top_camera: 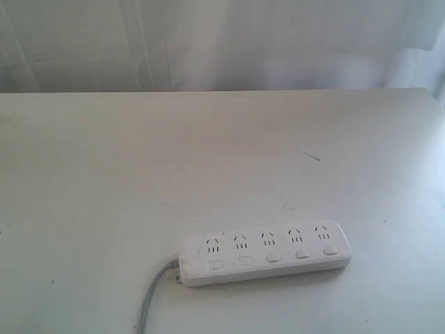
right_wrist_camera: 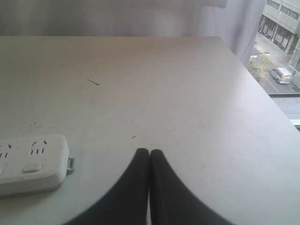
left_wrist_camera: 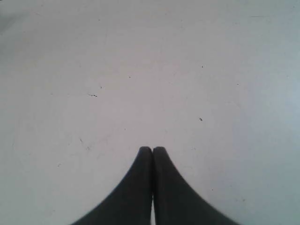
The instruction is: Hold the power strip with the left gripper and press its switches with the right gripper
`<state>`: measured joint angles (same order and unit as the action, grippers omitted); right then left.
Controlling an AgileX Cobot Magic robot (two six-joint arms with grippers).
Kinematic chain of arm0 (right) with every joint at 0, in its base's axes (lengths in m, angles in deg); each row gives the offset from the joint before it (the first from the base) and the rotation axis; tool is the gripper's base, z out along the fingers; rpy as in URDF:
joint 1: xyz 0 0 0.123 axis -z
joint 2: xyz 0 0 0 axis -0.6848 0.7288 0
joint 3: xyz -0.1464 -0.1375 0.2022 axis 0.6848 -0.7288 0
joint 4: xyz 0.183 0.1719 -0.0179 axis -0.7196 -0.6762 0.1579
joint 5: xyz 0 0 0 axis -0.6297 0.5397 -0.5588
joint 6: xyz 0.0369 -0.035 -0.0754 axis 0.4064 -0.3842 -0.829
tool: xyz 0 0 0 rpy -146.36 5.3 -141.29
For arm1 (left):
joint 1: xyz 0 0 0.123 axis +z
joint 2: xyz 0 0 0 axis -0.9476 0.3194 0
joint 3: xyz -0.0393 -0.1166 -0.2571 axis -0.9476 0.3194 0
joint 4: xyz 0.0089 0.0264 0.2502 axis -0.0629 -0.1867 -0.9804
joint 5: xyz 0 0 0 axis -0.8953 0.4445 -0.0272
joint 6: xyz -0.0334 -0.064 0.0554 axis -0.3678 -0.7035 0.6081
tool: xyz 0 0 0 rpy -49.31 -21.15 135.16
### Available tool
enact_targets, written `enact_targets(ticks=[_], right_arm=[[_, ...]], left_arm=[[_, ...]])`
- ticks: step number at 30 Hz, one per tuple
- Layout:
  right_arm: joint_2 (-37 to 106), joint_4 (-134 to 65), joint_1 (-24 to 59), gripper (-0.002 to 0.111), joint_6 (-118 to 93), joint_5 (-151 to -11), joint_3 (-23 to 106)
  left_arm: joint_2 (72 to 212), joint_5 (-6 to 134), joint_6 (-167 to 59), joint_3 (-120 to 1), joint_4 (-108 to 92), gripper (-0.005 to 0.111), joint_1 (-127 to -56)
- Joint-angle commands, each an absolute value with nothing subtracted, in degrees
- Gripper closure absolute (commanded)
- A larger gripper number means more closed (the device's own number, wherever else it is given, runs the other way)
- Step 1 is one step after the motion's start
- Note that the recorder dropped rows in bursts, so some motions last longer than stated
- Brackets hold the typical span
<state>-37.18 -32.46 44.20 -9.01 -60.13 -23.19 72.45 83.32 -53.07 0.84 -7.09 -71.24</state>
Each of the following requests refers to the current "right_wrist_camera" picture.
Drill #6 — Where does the white five-outlet power strip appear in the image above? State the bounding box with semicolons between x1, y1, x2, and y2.
0;134;75;197

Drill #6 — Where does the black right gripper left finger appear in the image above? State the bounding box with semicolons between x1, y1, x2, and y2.
66;148;150;225

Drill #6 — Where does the white sheer curtain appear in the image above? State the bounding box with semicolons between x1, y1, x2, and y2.
0;0;266;64

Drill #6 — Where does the grey van outside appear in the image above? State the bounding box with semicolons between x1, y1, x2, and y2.
269;67;294;84

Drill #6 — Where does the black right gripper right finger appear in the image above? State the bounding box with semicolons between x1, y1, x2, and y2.
149;150;232;225

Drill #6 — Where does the grey building outside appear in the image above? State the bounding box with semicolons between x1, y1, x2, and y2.
258;0;300;71

